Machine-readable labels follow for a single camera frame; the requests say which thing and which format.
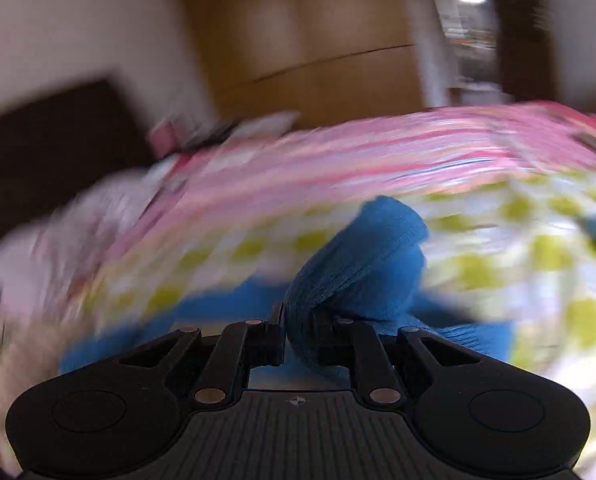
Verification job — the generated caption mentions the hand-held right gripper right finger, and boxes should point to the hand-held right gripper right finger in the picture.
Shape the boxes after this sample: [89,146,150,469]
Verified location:
[311,310,480,407]

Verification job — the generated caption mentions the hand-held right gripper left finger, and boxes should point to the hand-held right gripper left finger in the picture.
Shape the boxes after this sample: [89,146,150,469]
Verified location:
[119,304,285,407]

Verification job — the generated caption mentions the blue knit sweater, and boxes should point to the blue knit sweater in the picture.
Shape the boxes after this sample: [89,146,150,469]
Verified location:
[60,196,516,391]

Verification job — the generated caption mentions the pink striped quilt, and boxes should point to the pink striped quilt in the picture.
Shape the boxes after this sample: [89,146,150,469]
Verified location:
[93,101,596,271]

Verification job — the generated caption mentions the yellow checkered bed sheet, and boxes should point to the yellow checkered bed sheet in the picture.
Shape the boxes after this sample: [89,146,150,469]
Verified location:
[78,170,596,471]

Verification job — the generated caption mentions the pink storage box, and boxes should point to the pink storage box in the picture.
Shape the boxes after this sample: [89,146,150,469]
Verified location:
[147,119,180,157]

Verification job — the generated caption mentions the white pillow with pink dots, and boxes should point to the white pillow with pink dots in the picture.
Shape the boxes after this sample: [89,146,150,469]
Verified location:
[0,167,166,311]

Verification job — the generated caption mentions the beige striped knit garment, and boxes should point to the beige striped knit garment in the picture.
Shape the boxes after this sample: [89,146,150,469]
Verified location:
[0,317,101,466]

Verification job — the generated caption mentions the dark brown headboard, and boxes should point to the dark brown headboard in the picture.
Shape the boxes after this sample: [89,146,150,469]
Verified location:
[0,77,165,306]

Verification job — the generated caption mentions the wooden wardrobe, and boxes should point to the wooden wardrobe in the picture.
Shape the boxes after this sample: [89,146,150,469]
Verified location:
[173,0,431,131]

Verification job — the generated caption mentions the dark wooden door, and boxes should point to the dark wooden door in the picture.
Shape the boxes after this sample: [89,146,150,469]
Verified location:
[495,0,546,98]

